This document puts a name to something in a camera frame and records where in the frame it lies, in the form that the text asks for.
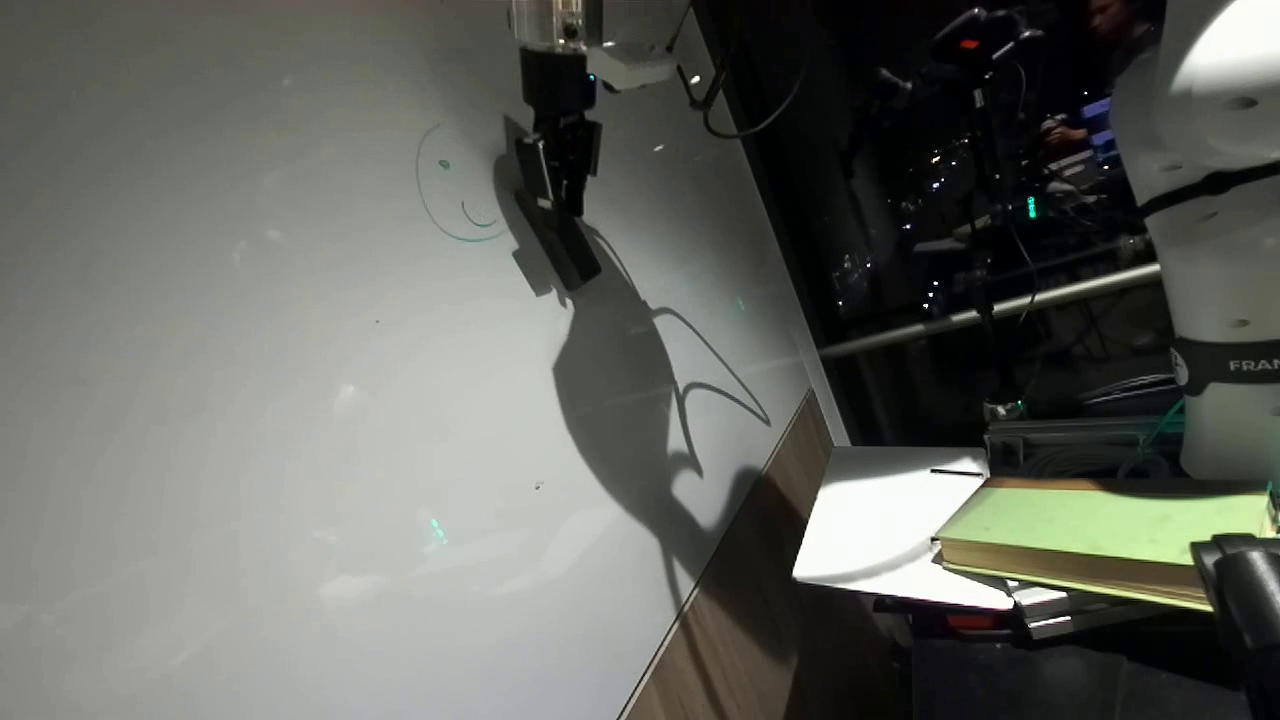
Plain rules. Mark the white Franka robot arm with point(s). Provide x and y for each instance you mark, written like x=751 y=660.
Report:
x=1224 y=203

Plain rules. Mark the green hardcover book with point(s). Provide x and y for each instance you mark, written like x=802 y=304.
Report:
x=1104 y=526

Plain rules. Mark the black tripod stand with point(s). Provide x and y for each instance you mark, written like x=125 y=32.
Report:
x=989 y=203

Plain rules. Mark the small silver metal clip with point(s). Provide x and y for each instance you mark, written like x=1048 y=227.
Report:
x=1043 y=610

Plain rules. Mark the black Expo board duster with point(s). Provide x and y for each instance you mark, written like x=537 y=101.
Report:
x=573 y=252

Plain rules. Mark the dark grey equipment box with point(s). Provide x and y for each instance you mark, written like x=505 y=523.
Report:
x=1083 y=444

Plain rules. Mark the large white whiteboard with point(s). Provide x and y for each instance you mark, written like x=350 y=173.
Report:
x=266 y=400

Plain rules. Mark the silver metal rail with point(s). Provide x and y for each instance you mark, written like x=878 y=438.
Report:
x=986 y=309

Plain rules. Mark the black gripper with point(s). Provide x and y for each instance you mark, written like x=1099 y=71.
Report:
x=558 y=87

